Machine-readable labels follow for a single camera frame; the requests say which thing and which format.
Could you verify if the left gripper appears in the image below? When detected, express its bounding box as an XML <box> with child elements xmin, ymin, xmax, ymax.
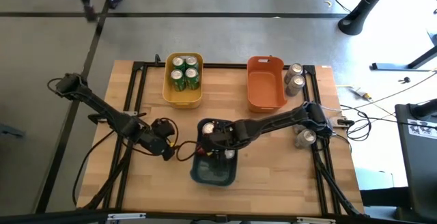
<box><xmin>138</xmin><ymin>130</ymin><xmax>175</xmax><ymax>162</ymax></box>

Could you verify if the blue plastic bin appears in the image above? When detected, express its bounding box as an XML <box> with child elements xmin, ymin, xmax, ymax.
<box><xmin>190</xmin><ymin>117</ymin><xmax>239</xmax><ymax>187</ymax></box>

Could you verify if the yellow plastic bin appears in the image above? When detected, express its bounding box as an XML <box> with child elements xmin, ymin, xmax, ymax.
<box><xmin>162</xmin><ymin>52</ymin><xmax>205</xmax><ymax>110</ymax></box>

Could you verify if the orange plastic bin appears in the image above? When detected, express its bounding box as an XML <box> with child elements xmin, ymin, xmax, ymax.
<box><xmin>246</xmin><ymin>55</ymin><xmax>288</xmax><ymax>114</ymax></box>

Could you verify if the white power adapter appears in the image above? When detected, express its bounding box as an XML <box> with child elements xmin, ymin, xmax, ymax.
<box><xmin>351</xmin><ymin>86</ymin><xmax>373</xmax><ymax>101</ymax></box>

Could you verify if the grey box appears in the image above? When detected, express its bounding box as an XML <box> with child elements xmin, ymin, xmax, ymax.
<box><xmin>354</xmin><ymin>167</ymin><xmax>397</xmax><ymax>188</ymax></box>

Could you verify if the grey floor object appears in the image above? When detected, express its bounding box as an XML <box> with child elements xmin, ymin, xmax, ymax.
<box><xmin>0</xmin><ymin>124</ymin><xmax>25</xmax><ymax>139</ymax></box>

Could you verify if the black stand base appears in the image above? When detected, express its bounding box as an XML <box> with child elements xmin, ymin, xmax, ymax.
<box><xmin>360</xmin><ymin>186</ymin><xmax>410</xmax><ymax>208</ymax></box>

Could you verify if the black desk foot bar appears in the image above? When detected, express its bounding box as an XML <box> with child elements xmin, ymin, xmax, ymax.
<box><xmin>371</xmin><ymin>44</ymin><xmax>437</xmax><ymax>71</ymax></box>

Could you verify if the thick black desk leg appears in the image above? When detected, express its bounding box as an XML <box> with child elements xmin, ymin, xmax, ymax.
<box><xmin>337</xmin><ymin>0</ymin><xmax>399</xmax><ymax>36</ymax></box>

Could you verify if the white marker tag sticker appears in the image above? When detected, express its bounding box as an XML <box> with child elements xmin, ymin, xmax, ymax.
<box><xmin>406</xmin><ymin>118</ymin><xmax>437</xmax><ymax>139</ymax></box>

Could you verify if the black equipment case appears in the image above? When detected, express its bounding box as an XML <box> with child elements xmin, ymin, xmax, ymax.
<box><xmin>394</xmin><ymin>102</ymin><xmax>437</xmax><ymax>223</ymax></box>

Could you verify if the black right camera cable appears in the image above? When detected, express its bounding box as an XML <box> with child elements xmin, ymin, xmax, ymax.
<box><xmin>174</xmin><ymin>140</ymin><xmax>202</xmax><ymax>163</ymax></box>

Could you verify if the black camera cable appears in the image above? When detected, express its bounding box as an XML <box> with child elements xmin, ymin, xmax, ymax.
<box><xmin>174</xmin><ymin>140</ymin><xmax>202</xmax><ymax>163</ymax></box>
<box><xmin>159</xmin><ymin>116</ymin><xmax>180</xmax><ymax>147</ymax></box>

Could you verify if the black left camera cable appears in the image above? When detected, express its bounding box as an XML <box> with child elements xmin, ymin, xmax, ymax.
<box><xmin>159</xmin><ymin>116</ymin><xmax>180</xmax><ymax>147</ymax></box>

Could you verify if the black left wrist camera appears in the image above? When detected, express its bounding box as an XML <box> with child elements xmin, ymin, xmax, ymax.
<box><xmin>151</xmin><ymin>117</ymin><xmax>171</xmax><ymax>137</ymax></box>

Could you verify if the black aluminium frame rail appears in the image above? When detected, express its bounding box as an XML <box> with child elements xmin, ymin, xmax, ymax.
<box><xmin>311</xmin><ymin>65</ymin><xmax>341</xmax><ymax>215</ymax></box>
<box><xmin>117</xmin><ymin>65</ymin><xmax>150</xmax><ymax>211</ymax></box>
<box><xmin>303</xmin><ymin>66</ymin><xmax>327</xmax><ymax>215</ymax></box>
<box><xmin>136</xmin><ymin>62</ymin><xmax>317</xmax><ymax>70</ymax></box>
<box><xmin>102</xmin><ymin>212</ymin><xmax>369</xmax><ymax>224</ymax></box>
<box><xmin>102</xmin><ymin>61</ymin><xmax>143</xmax><ymax>211</ymax></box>

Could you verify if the black cable bundle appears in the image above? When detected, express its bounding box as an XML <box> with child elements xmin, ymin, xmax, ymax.
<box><xmin>83</xmin><ymin>138</ymin><xmax>136</xmax><ymax>211</ymax></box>
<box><xmin>313</xmin><ymin>148</ymin><xmax>368</xmax><ymax>218</ymax></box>

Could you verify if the silver frame bracket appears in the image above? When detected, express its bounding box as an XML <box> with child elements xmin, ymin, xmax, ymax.
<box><xmin>296</xmin><ymin>216</ymin><xmax>337</xmax><ymax>224</ymax></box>
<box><xmin>107</xmin><ymin>212</ymin><xmax>147</xmax><ymax>222</ymax></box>

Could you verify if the thin black hanging cable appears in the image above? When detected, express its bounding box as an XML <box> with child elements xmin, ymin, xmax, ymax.
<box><xmin>71</xmin><ymin>130</ymin><xmax>115</xmax><ymax>207</ymax></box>

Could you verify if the yellow floor cable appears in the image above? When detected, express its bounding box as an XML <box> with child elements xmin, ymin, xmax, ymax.
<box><xmin>336</xmin><ymin>83</ymin><xmax>373</xmax><ymax>100</ymax></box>

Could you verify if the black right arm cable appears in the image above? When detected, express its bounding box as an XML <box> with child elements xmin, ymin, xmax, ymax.
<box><xmin>341</xmin><ymin>104</ymin><xmax>373</xmax><ymax>143</ymax></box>

